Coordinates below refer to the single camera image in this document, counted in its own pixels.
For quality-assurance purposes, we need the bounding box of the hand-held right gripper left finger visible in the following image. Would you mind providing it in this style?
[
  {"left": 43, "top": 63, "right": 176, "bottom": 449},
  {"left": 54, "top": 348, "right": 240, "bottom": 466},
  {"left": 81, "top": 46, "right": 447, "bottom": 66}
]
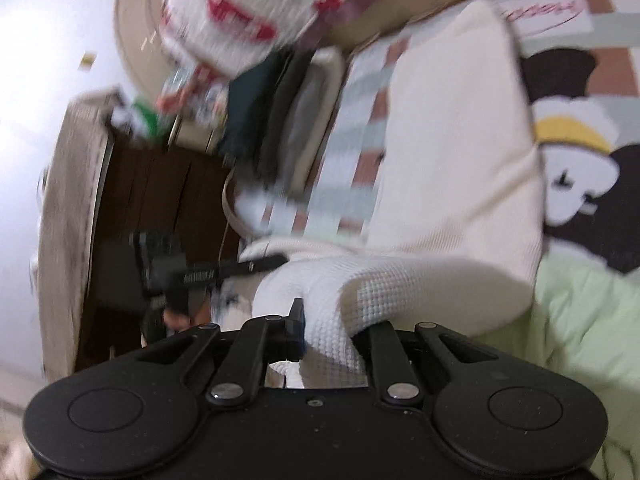
[{"left": 134, "top": 297, "right": 307, "bottom": 407}]

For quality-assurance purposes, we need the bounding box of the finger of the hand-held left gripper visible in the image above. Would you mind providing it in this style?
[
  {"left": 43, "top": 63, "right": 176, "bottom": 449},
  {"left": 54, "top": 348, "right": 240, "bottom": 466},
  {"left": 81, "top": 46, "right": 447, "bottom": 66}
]
[{"left": 184, "top": 254, "right": 291, "bottom": 288}]

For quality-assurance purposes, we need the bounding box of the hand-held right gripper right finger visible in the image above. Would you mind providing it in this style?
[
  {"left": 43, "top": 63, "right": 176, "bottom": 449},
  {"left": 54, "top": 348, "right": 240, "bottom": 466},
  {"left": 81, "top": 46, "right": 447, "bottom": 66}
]
[{"left": 350, "top": 320, "right": 501, "bottom": 407}]

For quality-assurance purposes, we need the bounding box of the cream knit top green character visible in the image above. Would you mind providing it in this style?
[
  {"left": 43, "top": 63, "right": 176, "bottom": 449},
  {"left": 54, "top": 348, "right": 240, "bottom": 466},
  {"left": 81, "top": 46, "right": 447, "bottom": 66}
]
[{"left": 239, "top": 0, "right": 547, "bottom": 391}]

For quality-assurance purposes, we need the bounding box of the person's left hand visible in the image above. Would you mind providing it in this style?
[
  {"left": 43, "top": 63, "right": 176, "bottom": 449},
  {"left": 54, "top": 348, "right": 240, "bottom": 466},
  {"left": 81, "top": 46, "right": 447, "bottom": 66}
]
[{"left": 162, "top": 305, "right": 213, "bottom": 333}]

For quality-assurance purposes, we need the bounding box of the white shirt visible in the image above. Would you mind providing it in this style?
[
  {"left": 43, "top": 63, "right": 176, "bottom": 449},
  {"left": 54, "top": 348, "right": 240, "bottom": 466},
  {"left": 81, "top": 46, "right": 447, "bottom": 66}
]
[{"left": 234, "top": 187, "right": 286, "bottom": 236}]

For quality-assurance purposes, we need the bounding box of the dark wooden cabinet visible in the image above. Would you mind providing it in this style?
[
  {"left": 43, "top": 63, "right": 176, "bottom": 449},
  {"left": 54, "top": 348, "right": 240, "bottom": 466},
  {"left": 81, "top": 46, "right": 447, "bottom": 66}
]
[{"left": 37, "top": 90, "right": 246, "bottom": 381}]

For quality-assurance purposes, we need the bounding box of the cream drawer unit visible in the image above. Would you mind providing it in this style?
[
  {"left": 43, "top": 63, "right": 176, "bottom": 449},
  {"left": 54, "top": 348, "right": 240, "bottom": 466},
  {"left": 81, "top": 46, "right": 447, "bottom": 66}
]
[{"left": 167, "top": 112, "right": 226, "bottom": 156}]

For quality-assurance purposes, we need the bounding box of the green plastic bag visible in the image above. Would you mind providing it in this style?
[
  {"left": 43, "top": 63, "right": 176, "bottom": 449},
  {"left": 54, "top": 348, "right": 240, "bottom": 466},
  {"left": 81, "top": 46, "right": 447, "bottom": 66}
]
[{"left": 127, "top": 97, "right": 173, "bottom": 138}]

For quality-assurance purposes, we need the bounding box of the dark grey folded garment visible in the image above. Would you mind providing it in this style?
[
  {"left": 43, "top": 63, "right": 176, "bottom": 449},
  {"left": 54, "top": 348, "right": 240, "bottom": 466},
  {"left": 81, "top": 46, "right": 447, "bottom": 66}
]
[{"left": 257, "top": 49, "right": 313, "bottom": 186}]

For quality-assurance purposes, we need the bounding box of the light grey folded garment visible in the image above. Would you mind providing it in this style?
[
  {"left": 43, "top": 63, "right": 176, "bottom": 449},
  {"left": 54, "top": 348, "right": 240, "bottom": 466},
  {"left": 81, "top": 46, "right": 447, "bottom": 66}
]
[{"left": 282, "top": 67, "right": 331, "bottom": 181}]

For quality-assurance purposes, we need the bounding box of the dark teal folded garment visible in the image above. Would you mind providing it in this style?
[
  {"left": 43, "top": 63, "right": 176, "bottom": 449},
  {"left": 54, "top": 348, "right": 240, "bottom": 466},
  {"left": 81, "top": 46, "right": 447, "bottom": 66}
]
[{"left": 217, "top": 52, "right": 283, "bottom": 161}]

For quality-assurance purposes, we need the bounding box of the pile of colourful packets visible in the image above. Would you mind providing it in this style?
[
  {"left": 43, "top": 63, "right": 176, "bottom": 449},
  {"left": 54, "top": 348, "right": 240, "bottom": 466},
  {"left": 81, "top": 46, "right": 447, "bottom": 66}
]
[{"left": 155, "top": 62, "right": 231, "bottom": 126}]

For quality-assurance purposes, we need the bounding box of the cream folded garment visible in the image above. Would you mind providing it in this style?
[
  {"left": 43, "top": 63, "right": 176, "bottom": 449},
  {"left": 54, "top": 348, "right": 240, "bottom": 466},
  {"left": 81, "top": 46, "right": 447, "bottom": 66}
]
[{"left": 295, "top": 47, "right": 348, "bottom": 193}]

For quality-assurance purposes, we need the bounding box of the light green cloth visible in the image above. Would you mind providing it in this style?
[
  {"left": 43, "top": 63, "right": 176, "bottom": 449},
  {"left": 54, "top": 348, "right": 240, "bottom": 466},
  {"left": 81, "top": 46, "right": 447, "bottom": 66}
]
[{"left": 480, "top": 252, "right": 640, "bottom": 480}]

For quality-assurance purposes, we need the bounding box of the beige padded headboard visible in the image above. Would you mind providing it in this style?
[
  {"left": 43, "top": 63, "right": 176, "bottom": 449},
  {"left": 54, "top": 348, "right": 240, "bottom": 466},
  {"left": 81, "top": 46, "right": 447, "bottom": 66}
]
[{"left": 114, "top": 0, "right": 173, "bottom": 111}]

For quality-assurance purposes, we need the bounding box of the beige bed base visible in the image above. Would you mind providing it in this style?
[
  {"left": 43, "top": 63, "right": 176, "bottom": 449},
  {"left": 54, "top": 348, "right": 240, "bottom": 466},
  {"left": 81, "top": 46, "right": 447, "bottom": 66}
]
[{"left": 320, "top": 0, "right": 616, "bottom": 56}]

